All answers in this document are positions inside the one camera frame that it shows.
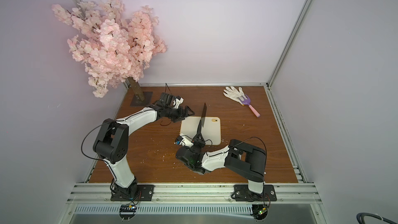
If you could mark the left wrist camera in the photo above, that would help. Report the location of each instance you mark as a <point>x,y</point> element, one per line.
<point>177,102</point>

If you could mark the left circuit board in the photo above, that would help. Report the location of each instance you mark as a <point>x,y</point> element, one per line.
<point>127,211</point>

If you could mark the white cutting board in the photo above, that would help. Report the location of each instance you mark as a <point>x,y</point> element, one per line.
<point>211,131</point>

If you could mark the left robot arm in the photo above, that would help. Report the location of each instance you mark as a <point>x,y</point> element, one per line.
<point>112,141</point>

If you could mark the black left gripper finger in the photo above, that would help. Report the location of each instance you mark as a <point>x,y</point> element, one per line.
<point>179,118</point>
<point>188,111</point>

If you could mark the right circuit board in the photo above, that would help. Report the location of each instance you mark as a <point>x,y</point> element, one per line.
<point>259,212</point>

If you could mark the purple pink toy rake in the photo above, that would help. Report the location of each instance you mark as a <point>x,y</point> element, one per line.
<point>245,100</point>

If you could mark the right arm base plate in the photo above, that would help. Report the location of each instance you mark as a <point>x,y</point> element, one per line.
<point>253,193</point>

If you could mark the circuit board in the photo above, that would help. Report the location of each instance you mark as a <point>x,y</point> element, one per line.
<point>127,211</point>
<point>259,212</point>

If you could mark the black cleaver knife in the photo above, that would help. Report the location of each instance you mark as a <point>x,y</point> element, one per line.
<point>202,119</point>

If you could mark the white work glove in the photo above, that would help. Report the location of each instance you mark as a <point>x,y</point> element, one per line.
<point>234,94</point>

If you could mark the pink cherry blossom tree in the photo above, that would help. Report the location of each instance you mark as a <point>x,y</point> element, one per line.
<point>112,48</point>

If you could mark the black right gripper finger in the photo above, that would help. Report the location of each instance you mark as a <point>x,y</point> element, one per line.
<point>201,140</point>
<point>195,139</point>

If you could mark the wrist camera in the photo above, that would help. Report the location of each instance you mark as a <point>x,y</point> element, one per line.
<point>177,102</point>
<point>184,140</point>

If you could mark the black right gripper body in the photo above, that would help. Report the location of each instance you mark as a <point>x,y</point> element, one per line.
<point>198,141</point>

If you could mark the aluminium front rail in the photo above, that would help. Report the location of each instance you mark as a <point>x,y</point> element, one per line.
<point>189,193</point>

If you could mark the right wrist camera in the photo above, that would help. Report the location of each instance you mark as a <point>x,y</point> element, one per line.
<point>184,140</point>

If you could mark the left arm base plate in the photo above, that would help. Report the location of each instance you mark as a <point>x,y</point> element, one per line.
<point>133,193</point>

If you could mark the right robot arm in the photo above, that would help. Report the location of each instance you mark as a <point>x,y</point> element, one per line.
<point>244,159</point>

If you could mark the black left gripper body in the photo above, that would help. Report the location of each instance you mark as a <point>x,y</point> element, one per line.
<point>170,112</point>

